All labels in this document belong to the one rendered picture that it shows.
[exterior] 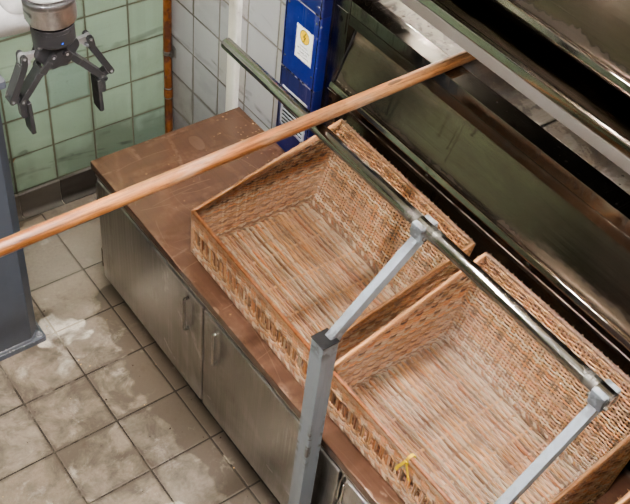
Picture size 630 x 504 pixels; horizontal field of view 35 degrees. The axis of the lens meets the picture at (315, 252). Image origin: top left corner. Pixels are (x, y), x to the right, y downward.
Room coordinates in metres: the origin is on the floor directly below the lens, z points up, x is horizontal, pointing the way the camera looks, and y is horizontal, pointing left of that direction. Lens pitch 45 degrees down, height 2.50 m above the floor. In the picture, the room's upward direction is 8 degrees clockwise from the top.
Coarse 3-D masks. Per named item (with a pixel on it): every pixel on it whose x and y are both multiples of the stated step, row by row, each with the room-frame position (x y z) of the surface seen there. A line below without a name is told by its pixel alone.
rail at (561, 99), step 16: (432, 0) 1.81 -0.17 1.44; (448, 16) 1.76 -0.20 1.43; (464, 32) 1.72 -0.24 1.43; (480, 32) 1.71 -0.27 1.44; (496, 48) 1.66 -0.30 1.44; (512, 64) 1.62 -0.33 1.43; (528, 80) 1.59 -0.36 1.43; (544, 80) 1.58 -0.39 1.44; (560, 96) 1.53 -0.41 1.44; (576, 112) 1.50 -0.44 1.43; (592, 128) 1.46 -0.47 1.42; (608, 128) 1.45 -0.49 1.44; (624, 144) 1.41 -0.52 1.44
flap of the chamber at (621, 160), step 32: (416, 0) 1.83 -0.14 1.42; (448, 0) 1.87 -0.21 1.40; (480, 0) 1.92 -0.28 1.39; (448, 32) 1.75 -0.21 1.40; (512, 32) 1.80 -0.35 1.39; (544, 64) 1.69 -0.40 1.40; (576, 64) 1.72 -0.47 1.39; (544, 96) 1.55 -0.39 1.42; (576, 96) 1.58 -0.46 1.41; (608, 96) 1.62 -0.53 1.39; (576, 128) 1.48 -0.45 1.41
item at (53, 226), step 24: (432, 72) 1.90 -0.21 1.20; (360, 96) 1.76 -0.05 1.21; (384, 96) 1.80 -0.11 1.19; (312, 120) 1.66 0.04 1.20; (240, 144) 1.55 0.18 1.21; (264, 144) 1.57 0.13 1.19; (192, 168) 1.46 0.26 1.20; (120, 192) 1.36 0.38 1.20; (144, 192) 1.38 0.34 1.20; (72, 216) 1.29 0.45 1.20; (96, 216) 1.31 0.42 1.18; (0, 240) 1.20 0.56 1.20; (24, 240) 1.22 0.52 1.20
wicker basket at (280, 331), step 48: (240, 192) 1.92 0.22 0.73; (288, 192) 2.02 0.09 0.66; (336, 192) 2.04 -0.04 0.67; (192, 240) 1.83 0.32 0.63; (240, 240) 1.89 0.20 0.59; (288, 240) 1.91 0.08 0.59; (336, 240) 1.93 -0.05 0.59; (384, 240) 1.87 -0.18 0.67; (240, 288) 1.72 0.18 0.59; (288, 288) 1.74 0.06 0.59; (336, 288) 1.76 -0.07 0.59; (384, 288) 1.78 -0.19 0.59; (432, 288) 1.65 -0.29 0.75; (288, 336) 1.49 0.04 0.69
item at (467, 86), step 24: (360, 0) 2.20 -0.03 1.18; (384, 24) 2.10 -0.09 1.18; (408, 48) 2.03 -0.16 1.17; (432, 48) 2.03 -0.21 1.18; (456, 72) 1.94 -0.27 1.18; (456, 96) 1.89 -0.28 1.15; (480, 96) 1.86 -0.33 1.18; (504, 120) 1.78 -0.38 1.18; (528, 120) 1.79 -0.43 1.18; (528, 144) 1.72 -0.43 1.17; (552, 144) 1.72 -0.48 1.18; (552, 168) 1.66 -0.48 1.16; (576, 168) 1.65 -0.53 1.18; (576, 192) 1.61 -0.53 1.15; (600, 192) 1.58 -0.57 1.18; (624, 192) 1.59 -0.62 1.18; (624, 216) 1.52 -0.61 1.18
